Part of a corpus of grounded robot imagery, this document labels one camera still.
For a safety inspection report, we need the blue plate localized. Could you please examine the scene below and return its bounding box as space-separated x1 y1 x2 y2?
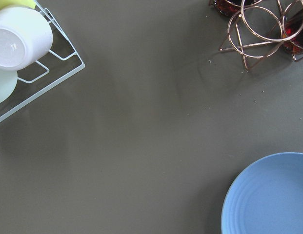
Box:
221 152 303 234

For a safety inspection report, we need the dark drink bottle upper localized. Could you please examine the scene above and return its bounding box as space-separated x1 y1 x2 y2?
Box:
213 0 263 17

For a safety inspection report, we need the dark drink bottle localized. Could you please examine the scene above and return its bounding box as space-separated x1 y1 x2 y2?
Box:
213 0 263 17
283 9 303 55

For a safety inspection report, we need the pale green plastic cup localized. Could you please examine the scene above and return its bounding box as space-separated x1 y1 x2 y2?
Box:
0 69 18 103

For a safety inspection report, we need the white plastic cup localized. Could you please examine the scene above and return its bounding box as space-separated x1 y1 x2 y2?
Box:
0 5 53 71

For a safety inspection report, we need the dark drink bottle lower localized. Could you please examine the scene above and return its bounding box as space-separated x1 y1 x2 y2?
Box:
283 9 303 55

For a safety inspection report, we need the yellow plastic cup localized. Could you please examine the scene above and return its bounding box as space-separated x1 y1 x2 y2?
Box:
0 0 36 10

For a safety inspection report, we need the white wire cup rack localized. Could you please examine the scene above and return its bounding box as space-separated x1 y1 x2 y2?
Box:
0 0 85 123

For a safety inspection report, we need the copper wire bottle rack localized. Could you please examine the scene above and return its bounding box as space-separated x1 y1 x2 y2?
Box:
208 0 303 70

